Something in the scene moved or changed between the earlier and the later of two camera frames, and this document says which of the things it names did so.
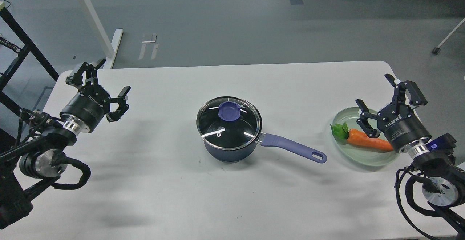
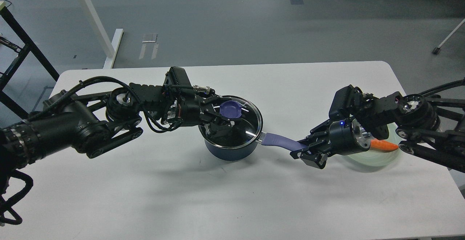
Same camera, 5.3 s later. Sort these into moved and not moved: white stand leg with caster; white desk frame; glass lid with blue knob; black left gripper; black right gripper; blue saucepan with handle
Moved: black left gripper; black right gripper
Not moved: white desk frame; white stand leg with caster; glass lid with blue knob; blue saucepan with handle
